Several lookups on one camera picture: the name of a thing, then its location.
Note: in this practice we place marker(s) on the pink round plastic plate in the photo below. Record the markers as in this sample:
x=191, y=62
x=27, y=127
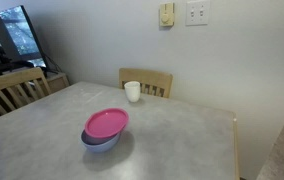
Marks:
x=107, y=122

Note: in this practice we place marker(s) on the beige wall thermostat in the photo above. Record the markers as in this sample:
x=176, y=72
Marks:
x=166, y=15

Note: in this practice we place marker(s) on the blue plastic bowl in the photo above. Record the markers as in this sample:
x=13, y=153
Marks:
x=102, y=146

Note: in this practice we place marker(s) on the wooden chair with slatted backrest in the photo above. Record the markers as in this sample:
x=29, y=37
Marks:
x=12, y=78

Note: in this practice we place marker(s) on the light wooden cabinet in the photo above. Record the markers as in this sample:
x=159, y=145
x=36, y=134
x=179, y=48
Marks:
x=57, y=82

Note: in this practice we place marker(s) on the white ceramic cup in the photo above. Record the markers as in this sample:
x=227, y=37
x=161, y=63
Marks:
x=132, y=91

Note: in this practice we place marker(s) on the wooden chair with curved backrest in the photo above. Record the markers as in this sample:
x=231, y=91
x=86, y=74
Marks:
x=145, y=76

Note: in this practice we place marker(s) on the white double light switch plate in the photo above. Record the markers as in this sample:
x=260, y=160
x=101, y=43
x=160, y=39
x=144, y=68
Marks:
x=198, y=12

